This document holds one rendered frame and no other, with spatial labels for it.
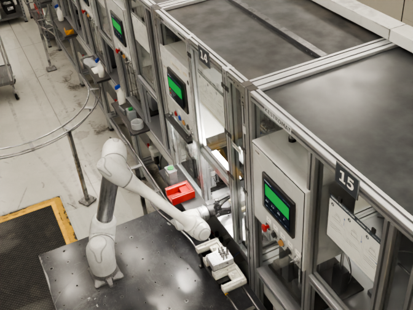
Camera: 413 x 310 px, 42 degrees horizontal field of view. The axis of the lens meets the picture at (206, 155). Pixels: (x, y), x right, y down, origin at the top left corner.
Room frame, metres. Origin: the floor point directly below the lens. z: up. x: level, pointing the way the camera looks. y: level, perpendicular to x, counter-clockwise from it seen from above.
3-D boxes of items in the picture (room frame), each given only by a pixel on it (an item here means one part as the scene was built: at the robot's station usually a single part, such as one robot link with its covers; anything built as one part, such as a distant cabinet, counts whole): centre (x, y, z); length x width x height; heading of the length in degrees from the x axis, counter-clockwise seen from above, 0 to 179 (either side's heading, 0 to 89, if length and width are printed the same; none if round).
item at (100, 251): (2.27, 0.69, 0.85); 0.18 x 0.16 x 0.22; 3
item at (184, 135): (2.77, 0.15, 1.37); 0.36 x 0.04 x 0.04; 23
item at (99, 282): (2.24, 0.68, 0.71); 0.22 x 0.18 x 0.06; 23
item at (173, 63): (2.82, 0.03, 1.60); 0.42 x 0.29 x 0.46; 23
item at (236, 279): (2.08, -0.02, 0.84); 0.36 x 0.14 x 0.10; 23
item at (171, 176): (2.79, 0.24, 0.97); 0.08 x 0.08 x 0.12; 23
